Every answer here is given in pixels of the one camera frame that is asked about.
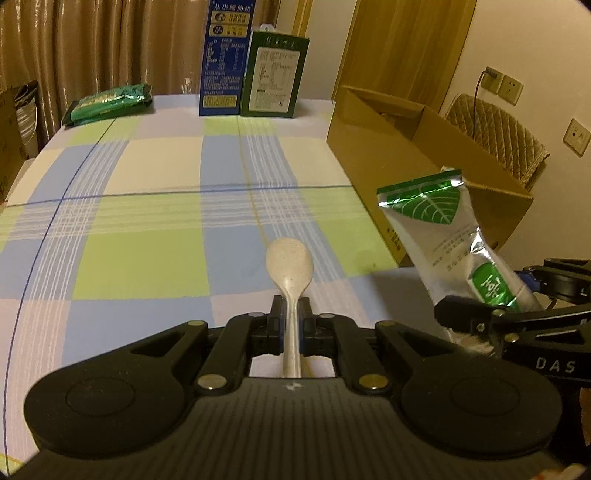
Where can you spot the brown cardboard box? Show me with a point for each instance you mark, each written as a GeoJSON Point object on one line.
{"type": "Point", "coordinates": [369, 138]}

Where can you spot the wooden door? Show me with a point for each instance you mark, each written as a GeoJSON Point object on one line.
{"type": "Point", "coordinates": [406, 46]}

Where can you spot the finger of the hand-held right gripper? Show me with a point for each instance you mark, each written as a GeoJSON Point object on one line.
{"type": "Point", "coordinates": [461, 314]}
{"type": "Point", "coordinates": [563, 279]}

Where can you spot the green plastic packet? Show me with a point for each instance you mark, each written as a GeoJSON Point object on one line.
{"type": "Point", "coordinates": [106, 104]}

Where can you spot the tall blue carton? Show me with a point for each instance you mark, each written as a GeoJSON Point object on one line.
{"type": "Point", "coordinates": [221, 83]}

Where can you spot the tall green carton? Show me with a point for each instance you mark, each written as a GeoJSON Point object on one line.
{"type": "Point", "coordinates": [272, 78]}

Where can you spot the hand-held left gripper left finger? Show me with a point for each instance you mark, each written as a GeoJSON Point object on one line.
{"type": "Point", "coordinates": [277, 323]}

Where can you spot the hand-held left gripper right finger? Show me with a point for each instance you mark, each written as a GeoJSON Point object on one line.
{"type": "Point", "coordinates": [304, 327]}

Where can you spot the stack of white bowls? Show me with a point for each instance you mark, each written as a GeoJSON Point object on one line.
{"type": "Point", "coordinates": [27, 120]}

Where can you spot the beige speckled spoon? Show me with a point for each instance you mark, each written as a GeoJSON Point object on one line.
{"type": "Point", "coordinates": [289, 263]}

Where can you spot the silver green foil pouch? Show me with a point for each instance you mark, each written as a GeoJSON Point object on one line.
{"type": "Point", "coordinates": [443, 249]}

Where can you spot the printed brown cardboard boxes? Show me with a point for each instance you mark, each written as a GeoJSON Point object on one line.
{"type": "Point", "coordinates": [7, 138]}

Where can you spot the checked cloth desktop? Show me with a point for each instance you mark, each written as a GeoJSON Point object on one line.
{"type": "Point", "coordinates": [138, 258]}

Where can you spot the wall socket with plug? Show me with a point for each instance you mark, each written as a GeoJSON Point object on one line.
{"type": "Point", "coordinates": [491, 81]}

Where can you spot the quilted chair cover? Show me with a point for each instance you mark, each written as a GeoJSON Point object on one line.
{"type": "Point", "coordinates": [498, 134]}

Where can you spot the brown curtain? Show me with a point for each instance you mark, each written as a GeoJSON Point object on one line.
{"type": "Point", "coordinates": [115, 41]}

